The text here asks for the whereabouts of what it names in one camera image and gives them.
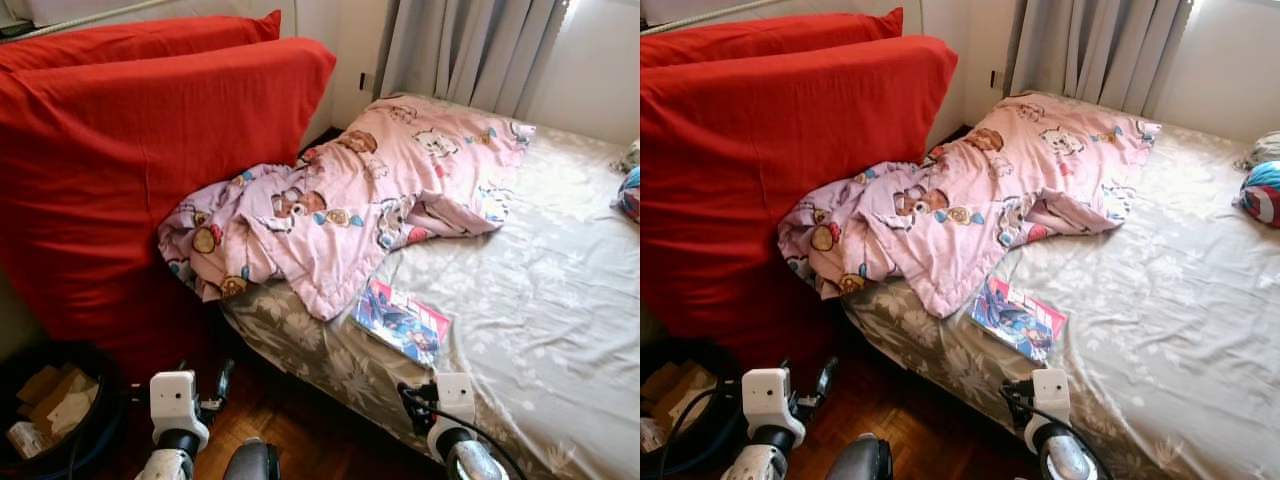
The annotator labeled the colourful comic book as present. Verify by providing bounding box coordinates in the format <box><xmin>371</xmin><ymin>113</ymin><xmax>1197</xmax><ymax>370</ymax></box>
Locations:
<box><xmin>350</xmin><ymin>278</ymin><xmax>453</xmax><ymax>366</ymax></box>
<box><xmin>967</xmin><ymin>275</ymin><xmax>1068</xmax><ymax>363</ymax></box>

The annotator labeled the grey robot leg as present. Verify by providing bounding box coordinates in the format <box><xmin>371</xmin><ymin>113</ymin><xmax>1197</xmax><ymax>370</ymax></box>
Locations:
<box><xmin>222</xmin><ymin>438</ymin><xmax>283</xmax><ymax>480</ymax></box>
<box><xmin>825</xmin><ymin>433</ymin><xmax>893</xmax><ymax>480</ymax></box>

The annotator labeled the black waste bin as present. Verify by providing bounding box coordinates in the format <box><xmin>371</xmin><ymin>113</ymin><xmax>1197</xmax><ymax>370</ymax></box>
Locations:
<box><xmin>0</xmin><ymin>342</ymin><xmax>126</xmax><ymax>479</ymax></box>
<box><xmin>640</xmin><ymin>340</ymin><xmax>746</xmax><ymax>479</ymax></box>

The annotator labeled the grey floral sheeted mattress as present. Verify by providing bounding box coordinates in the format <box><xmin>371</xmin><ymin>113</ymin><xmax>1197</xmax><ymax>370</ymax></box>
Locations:
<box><xmin>220</xmin><ymin>95</ymin><xmax>641</xmax><ymax>480</ymax></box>
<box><xmin>840</xmin><ymin>92</ymin><xmax>1280</xmax><ymax>480</ymax></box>

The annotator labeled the red fabric cushion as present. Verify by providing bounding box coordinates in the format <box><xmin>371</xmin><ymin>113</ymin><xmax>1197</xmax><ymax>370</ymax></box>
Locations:
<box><xmin>640</xmin><ymin>35</ymin><xmax>959</xmax><ymax>366</ymax></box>
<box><xmin>0</xmin><ymin>10</ymin><xmax>283</xmax><ymax>73</ymax></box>
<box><xmin>640</xmin><ymin>8</ymin><xmax>905</xmax><ymax>69</ymax></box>
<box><xmin>0</xmin><ymin>38</ymin><xmax>337</xmax><ymax>376</ymax></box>

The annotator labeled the pink cartoon print blanket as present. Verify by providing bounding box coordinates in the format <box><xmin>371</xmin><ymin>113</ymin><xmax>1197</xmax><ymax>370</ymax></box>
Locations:
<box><xmin>778</xmin><ymin>92</ymin><xmax>1163</xmax><ymax>319</ymax></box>
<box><xmin>158</xmin><ymin>95</ymin><xmax>536</xmax><ymax>321</ymax></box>

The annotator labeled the red white blue bolster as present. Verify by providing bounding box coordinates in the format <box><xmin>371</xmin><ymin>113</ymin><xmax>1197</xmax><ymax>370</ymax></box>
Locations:
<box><xmin>615</xmin><ymin>165</ymin><xmax>641</xmax><ymax>223</ymax></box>
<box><xmin>1238</xmin><ymin>160</ymin><xmax>1280</xmax><ymax>229</ymax></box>

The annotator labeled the grey curtain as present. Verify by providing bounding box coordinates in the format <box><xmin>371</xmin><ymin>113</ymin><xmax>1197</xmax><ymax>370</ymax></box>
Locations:
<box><xmin>375</xmin><ymin>0</ymin><xmax>571</xmax><ymax>121</ymax></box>
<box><xmin>1005</xmin><ymin>0</ymin><xmax>1196</xmax><ymax>119</ymax></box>

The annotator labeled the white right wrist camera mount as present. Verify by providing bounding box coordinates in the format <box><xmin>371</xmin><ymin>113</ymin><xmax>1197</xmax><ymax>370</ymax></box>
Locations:
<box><xmin>425</xmin><ymin>373</ymin><xmax>477</xmax><ymax>456</ymax></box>
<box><xmin>1022</xmin><ymin>368</ymin><xmax>1073</xmax><ymax>453</ymax></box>

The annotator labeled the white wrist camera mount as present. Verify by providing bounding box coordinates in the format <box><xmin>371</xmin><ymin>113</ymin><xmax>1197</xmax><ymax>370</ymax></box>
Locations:
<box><xmin>148</xmin><ymin>371</ymin><xmax>211</xmax><ymax>453</ymax></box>
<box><xmin>425</xmin><ymin>373</ymin><xmax>477</xmax><ymax>456</ymax></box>
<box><xmin>1022</xmin><ymin>368</ymin><xmax>1073</xmax><ymax>453</ymax></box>
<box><xmin>742</xmin><ymin>368</ymin><xmax>806</xmax><ymax>449</ymax></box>

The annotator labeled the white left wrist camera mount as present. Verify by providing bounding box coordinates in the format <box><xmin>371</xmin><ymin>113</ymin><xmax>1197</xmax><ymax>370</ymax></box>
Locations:
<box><xmin>148</xmin><ymin>371</ymin><xmax>211</xmax><ymax>453</ymax></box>
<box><xmin>742</xmin><ymin>368</ymin><xmax>806</xmax><ymax>449</ymax></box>

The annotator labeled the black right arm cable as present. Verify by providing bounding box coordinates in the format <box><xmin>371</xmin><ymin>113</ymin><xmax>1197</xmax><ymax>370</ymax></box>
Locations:
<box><xmin>1000</xmin><ymin>383</ymin><xmax>1116</xmax><ymax>480</ymax></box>
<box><xmin>400</xmin><ymin>385</ymin><xmax>526</xmax><ymax>480</ymax></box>

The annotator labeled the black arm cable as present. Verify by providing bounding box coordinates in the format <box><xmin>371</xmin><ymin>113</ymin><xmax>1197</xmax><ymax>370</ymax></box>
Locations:
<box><xmin>1000</xmin><ymin>383</ymin><xmax>1116</xmax><ymax>480</ymax></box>
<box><xmin>400</xmin><ymin>385</ymin><xmax>526</xmax><ymax>480</ymax></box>
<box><xmin>660</xmin><ymin>375</ymin><xmax>746</xmax><ymax>480</ymax></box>

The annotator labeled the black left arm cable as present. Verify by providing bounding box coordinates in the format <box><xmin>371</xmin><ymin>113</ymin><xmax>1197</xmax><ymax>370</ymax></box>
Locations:
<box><xmin>660</xmin><ymin>375</ymin><xmax>746</xmax><ymax>480</ymax></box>

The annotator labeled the white wall pipe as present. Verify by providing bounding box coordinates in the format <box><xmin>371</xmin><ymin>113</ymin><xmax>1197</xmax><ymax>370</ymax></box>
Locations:
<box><xmin>640</xmin><ymin>0</ymin><xmax>791</xmax><ymax>36</ymax></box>
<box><xmin>0</xmin><ymin>0</ymin><xmax>171</xmax><ymax>41</ymax></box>

